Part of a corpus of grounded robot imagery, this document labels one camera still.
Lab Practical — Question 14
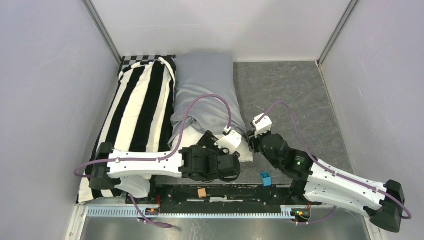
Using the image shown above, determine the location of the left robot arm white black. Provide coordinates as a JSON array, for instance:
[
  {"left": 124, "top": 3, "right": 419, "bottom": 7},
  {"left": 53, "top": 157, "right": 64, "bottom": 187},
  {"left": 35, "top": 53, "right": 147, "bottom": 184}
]
[{"left": 89, "top": 130, "right": 242, "bottom": 204}]

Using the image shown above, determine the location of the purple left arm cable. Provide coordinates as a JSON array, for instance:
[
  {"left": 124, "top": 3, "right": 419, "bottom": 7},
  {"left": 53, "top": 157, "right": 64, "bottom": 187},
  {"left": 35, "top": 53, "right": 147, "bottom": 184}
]
[{"left": 72, "top": 94, "right": 233, "bottom": 229}]

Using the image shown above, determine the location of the blue small box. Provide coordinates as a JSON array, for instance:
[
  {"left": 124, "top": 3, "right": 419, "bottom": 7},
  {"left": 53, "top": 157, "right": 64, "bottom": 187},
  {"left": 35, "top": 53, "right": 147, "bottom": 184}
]
[{"left": 260, "top": 171, "right": 272, "bottom": 187}]

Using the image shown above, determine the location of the orange small cube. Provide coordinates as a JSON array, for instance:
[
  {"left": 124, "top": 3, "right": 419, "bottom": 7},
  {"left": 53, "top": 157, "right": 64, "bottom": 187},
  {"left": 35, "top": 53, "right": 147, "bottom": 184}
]
[{"left": 197, "top": 188, "right": 207, "bottom": 199}]

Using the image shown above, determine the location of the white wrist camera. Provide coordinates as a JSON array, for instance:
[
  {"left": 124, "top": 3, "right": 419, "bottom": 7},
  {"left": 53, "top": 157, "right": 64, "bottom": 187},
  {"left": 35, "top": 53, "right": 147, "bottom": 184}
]
[
  {"left": 251, "top": 113, "right": 272, "bottom": 138},
  {"left": 214, "top": 127, "right": 242, "bottom": 154}
]

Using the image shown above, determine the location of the left aluminium corner post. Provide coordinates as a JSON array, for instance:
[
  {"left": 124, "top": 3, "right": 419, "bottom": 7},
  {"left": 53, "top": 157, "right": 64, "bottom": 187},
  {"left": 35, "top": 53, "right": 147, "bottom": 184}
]
[{"left": 82, "top": 0, "right": 122, "bottom": 65}]

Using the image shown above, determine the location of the checkerboard calibration board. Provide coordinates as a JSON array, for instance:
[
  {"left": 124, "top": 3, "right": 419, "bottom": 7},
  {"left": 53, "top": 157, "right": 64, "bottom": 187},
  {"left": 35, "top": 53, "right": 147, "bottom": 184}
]
[{"left": 117, "top": 54, "right": 176, "bottom": 76}]

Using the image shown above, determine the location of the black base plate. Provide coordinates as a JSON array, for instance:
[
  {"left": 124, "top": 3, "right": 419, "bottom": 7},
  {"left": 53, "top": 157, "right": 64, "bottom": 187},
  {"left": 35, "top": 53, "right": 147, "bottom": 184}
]
[{"left": 135, "top": 184, "right": 309, "bottom": 214}]

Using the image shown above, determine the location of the grey pillowcase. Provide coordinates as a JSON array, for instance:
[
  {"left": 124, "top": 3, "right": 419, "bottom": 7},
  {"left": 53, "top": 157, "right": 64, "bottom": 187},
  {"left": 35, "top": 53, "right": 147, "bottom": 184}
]
[{"left": 169, "top": 52, "right": 247, "bottom": 144}]

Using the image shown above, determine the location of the aluminium corner post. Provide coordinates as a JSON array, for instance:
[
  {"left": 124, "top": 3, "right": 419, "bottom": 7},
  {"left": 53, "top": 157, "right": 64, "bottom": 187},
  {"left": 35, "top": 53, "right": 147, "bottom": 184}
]
[
  {"left": 82, "top": 0, "right": 122, "bottom": 65},
  {"left": 316, "top": 0, "right": 360, "bottom": 68}
]

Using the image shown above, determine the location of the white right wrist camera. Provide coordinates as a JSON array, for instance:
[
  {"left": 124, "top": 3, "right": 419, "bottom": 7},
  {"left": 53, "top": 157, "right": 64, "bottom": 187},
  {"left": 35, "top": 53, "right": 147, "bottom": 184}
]
[{"left": 251, "top": 113, "right": 272, "bottom": 138}]

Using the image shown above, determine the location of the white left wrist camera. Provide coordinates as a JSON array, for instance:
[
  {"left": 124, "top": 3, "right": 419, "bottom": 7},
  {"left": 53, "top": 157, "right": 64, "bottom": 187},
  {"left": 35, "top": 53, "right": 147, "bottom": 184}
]
[{"left": 214, "top": 127, "right": 242, "bottom": 154}]

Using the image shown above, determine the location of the black white striped pillow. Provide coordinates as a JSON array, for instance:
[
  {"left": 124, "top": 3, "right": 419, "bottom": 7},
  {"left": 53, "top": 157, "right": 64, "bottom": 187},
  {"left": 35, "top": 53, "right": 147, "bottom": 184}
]
[{"left": 75, "top": 56, "right": 178, "bottom": 205}]

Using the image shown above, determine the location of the white toothed rail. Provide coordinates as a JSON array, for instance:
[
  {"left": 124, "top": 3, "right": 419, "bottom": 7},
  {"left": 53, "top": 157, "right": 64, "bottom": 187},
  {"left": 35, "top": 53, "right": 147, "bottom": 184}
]
[{"left": 86, "top": 205, "right": 299, "bottom": 220}]

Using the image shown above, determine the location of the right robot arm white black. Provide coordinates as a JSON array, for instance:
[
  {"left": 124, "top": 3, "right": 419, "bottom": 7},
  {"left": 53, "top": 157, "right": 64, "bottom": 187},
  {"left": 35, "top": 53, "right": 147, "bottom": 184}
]
[{"left": 247, "top": 130, "right": 405, "bottom": 233}]

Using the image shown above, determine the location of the right aluminium corner post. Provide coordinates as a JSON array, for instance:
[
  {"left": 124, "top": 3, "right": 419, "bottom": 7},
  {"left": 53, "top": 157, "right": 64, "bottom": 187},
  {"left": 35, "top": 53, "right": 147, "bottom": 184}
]
[{"left": 316, "top": 0, "right": 360, "bottom": 68}]

